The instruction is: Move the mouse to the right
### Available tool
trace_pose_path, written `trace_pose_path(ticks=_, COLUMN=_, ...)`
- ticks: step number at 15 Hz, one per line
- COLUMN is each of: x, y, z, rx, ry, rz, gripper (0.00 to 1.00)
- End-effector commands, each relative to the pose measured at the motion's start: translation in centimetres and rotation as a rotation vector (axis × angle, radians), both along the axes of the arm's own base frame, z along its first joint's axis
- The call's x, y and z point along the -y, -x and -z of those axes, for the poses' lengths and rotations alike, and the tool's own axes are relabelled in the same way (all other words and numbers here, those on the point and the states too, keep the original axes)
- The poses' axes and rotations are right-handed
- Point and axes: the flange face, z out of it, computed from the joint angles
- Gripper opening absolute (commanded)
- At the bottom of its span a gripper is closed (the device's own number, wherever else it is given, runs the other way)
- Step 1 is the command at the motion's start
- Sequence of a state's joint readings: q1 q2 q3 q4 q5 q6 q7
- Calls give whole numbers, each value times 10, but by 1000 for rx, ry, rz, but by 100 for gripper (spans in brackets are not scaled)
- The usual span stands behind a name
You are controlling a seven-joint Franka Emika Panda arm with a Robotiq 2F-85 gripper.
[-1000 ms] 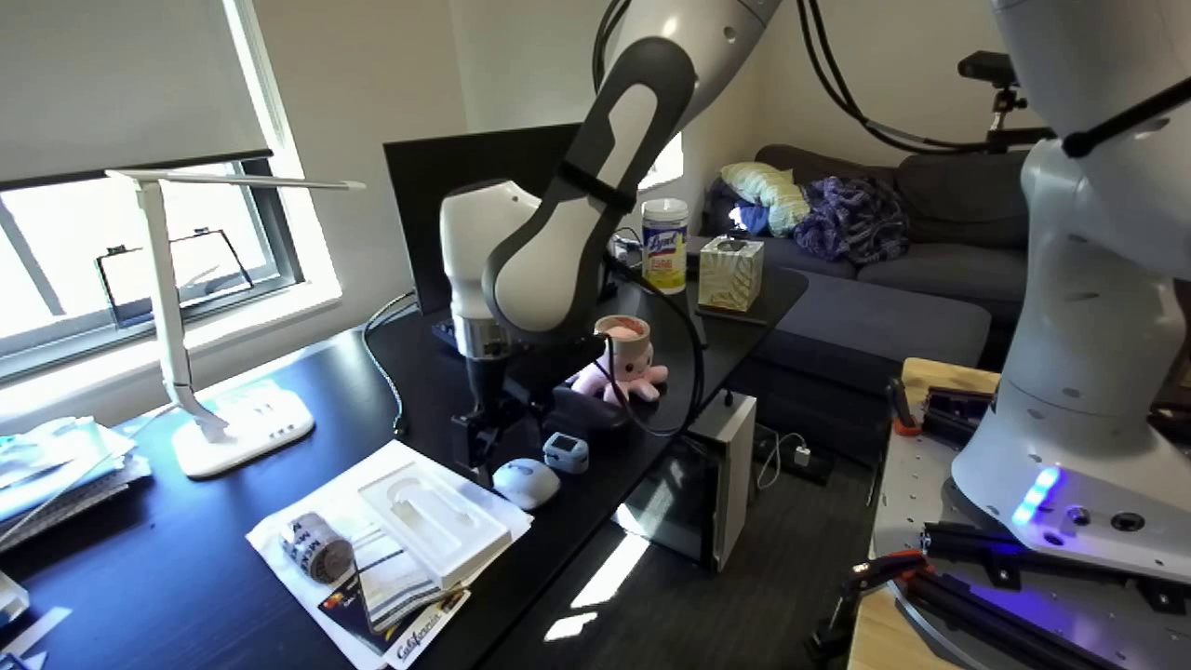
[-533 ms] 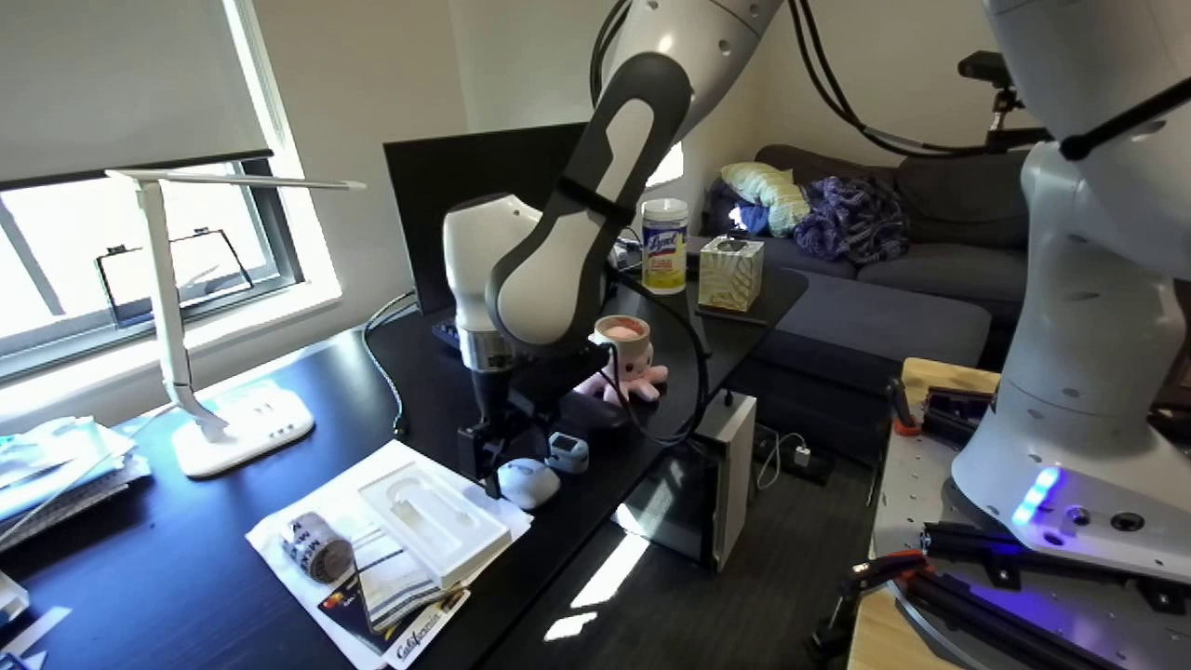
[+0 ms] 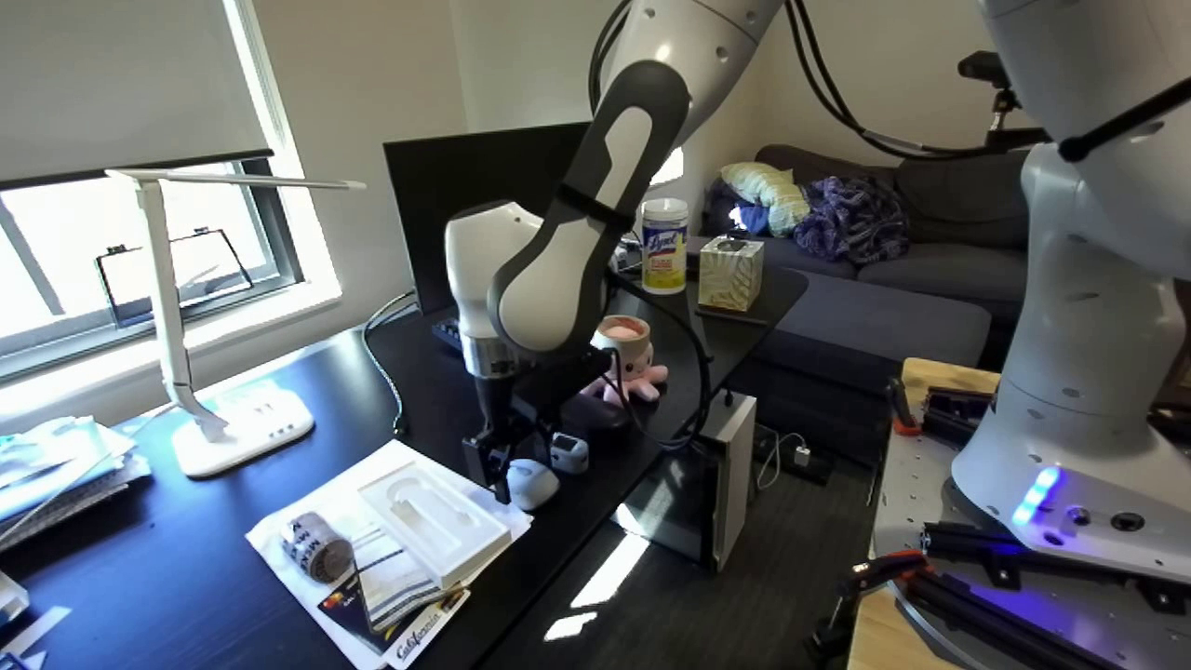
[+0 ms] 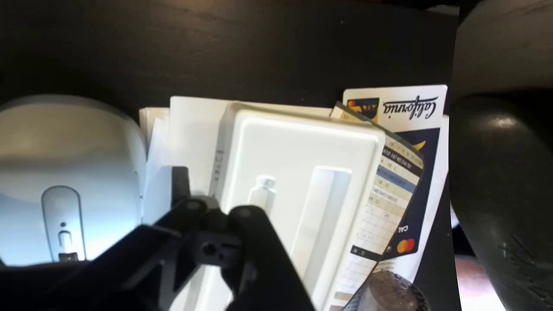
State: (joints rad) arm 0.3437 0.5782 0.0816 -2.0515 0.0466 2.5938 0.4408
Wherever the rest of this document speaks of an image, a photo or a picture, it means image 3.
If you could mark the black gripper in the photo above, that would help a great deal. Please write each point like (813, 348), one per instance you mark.
(498, 404)

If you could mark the white round cup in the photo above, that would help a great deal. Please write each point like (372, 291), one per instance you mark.
(537, 484)

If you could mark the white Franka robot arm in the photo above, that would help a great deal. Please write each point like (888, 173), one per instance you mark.
(1091, 309)

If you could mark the small white cup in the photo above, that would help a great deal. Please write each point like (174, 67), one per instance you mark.
(572, 453)

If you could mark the black oval case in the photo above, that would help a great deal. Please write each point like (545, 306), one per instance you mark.
(599, 415)

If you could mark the black keyboard blue backlight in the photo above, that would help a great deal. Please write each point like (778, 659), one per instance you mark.
(444, 338)

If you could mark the colourful brochure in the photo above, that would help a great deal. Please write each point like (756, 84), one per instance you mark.
(395, 610)

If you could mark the pink octopus plush toy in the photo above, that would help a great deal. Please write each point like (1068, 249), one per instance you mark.
(635, 359)

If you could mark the grey tape roll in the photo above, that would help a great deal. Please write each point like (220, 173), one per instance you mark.
(318, 550)

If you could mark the silver black computer tower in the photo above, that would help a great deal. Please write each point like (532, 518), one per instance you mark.
(726, 479)

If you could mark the white desk lamp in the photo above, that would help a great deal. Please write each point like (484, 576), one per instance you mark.
(242, 429)

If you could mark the black computer monitor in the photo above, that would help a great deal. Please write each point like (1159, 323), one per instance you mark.
(434, 209)

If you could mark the yellow disinfecting wipes canister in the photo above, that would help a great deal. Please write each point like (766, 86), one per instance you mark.
(663, 254)

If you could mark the patterned tissue box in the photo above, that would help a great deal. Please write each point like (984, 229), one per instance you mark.
(732, 278)

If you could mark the power strip on floor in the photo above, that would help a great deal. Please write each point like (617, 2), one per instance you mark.
(800, 457)

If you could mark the pale yellow pillow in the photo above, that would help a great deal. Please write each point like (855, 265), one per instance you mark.
(768, 195)

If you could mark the red black bar clamp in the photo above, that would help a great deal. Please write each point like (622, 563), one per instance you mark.
(877, 576)

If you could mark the wooden robot mounting table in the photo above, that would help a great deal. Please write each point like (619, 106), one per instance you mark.
(897, 496)

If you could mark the stack of magazines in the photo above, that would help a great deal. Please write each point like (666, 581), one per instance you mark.
(57, 479)

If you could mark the purple blanket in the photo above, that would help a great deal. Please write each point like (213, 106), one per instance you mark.
(850, 226)

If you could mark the dark fabric sofa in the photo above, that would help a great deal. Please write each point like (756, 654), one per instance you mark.
(916, 301)

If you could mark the orange black clamp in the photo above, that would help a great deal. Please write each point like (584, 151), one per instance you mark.
(949, 410)

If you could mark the loose white paper scraps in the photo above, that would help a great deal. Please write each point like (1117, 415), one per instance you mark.
(25, 627)

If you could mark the grey roller blind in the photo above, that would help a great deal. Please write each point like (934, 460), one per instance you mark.
(113, 81)

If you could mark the black camera on stand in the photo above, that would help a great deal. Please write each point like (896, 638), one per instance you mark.
(986, 67)

